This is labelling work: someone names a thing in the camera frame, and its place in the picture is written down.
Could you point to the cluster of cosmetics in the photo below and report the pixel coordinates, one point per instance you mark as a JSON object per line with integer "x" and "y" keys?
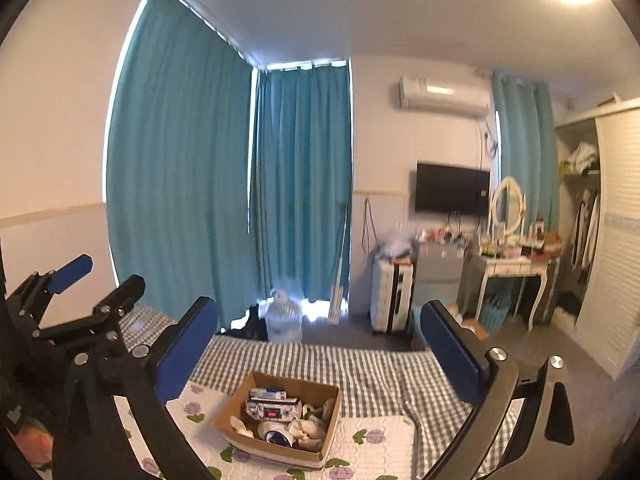
{"x": 520, "y": 247}

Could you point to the grey mini fridge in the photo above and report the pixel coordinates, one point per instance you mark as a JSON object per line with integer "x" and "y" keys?
{"x": 440, "y": 270}

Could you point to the clear plastic bag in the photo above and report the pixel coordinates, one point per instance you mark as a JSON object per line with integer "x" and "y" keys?
{"x": 397, "y": 245}

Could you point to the grey checked bedsheet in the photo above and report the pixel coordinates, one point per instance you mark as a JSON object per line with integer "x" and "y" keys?
{"x": 325, "y": 360}

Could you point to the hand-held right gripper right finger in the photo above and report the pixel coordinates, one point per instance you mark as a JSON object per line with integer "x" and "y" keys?
{"x": 450, "y": 355}

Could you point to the large water bottle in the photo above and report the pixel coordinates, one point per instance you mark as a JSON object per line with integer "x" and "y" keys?
{"x": 284, "y": 317}

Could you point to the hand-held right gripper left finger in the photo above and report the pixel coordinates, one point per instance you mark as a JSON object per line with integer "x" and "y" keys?
{"x": 185, "y": 350}

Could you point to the white air conditioner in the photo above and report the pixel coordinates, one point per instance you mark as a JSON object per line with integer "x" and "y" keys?
{"x": 442, "y": 97}

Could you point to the folded white clothes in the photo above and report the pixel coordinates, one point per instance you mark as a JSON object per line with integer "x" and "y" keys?
{"x": 582, "y": 155}

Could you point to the oval white mirror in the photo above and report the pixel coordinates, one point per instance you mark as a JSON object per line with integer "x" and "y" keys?
{"x": 507, "y": 205}

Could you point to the wardrobe hanging clothes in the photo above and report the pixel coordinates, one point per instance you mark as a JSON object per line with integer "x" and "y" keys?
{"x": 585, "y": 230}

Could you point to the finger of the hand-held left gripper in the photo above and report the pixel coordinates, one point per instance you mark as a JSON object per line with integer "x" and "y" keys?
{"x": 120, "y": 295}
{"x": 70, "y": 272}

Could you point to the cluster of small bottles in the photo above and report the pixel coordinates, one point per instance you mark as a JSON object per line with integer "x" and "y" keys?
{"x": 442, "y": 236}

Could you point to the wide teal curtain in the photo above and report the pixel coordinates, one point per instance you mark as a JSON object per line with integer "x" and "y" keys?
{"x": 175, "y": 160}

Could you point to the narrow teal curtain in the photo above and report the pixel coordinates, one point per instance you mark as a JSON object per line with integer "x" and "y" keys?
{"x": 525, "y": 135}

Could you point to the white dressing table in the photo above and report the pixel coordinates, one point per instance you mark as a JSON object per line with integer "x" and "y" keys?
{"x": 505, "y": 267}

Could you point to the black wall television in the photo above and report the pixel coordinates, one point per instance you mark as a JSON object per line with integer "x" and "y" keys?
{"x": 452, "y": 187}

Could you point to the white slatted wardrobe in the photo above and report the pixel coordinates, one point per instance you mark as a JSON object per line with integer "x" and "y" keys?
{"x": 620, "y": 235}

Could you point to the blue basket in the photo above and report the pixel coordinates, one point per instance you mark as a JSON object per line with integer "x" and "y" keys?
{"x": 496, "y": 312}

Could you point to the flat brown carton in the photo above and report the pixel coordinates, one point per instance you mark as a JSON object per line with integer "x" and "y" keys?
{"x": 475, "y": 330}

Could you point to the person's left hand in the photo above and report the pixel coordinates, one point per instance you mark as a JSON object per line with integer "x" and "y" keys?
{"x": 32, "y": 442}

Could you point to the wet wipes packet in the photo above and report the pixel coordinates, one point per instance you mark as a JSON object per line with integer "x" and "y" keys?
{"x": 272, "y": 410}

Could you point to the floral quilted mat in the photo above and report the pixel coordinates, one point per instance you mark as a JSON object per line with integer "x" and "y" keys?
{"x": 370, "y": 445}

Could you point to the white suitcase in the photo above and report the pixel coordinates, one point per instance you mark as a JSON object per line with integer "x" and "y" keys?
{"x": 392, "y": 295}

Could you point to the cardboard box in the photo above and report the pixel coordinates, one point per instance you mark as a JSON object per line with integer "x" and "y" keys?
{"x": 265, "y": 447}

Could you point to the pale blue tissue pack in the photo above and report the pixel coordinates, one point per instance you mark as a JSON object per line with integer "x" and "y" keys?
{"x": 267, "y": 393}

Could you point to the black bag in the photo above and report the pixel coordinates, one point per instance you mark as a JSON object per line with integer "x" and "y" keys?
{"x": 250, "y": 325}

